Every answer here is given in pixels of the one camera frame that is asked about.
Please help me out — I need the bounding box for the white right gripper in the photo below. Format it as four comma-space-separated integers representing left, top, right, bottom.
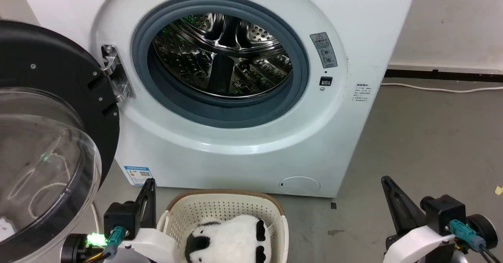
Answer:
381, 175, 457, 263

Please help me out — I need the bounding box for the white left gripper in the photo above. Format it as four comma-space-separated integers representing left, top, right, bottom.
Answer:
117, 178, 185, 263

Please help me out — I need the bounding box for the white front-load washing machine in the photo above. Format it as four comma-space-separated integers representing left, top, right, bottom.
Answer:
15, 0, 420, 199

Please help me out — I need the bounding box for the blue energy label sticker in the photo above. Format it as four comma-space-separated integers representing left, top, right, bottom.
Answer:
124, 166, 153, 186

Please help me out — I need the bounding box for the white perforated laundry basket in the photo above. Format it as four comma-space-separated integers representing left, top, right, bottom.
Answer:
156, 189, 290, 263

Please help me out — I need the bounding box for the black and white panda plush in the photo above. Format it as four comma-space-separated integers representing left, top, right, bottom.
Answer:
185, 215, 272, 263

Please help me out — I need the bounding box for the round drain filter cover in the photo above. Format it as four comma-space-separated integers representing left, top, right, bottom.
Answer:
279, 176, 321, 195

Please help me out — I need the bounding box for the grey rubber door gasket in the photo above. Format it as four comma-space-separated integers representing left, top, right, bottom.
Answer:
131, 0, 310, 129

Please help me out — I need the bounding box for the small printed text sticker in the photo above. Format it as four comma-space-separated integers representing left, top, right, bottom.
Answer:
352, 83, 372, 103

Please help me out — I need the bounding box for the black washer door glass window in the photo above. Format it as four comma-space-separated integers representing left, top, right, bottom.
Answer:
0, 19, 120, 263

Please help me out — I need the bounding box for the metal washer door hinge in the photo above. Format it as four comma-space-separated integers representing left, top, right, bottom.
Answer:
101, 44, 135, 103

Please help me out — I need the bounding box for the stainless steel washer drum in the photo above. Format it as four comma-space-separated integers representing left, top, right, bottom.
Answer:
152, 13, 294, 97

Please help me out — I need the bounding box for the grey warning sticker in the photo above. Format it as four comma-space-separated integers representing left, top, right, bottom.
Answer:
310, 32, 338, 69

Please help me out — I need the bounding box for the teal left camera cable plug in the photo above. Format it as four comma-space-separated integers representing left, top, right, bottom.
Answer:
103, 226, 126, 260

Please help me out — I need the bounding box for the teal camera cable plug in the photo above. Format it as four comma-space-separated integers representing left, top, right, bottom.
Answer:
103, 226, 126, 260
449, 219, 487, 252

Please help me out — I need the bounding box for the teal right camera cable plug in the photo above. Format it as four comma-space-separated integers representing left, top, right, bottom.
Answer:
449, 219, 487, 252

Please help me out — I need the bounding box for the white cable on floor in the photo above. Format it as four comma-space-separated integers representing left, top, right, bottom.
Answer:
380, 82, 503, 94

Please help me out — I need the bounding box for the black wall baseboard strip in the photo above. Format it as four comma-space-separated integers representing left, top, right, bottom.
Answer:
384, 69, 503, 83

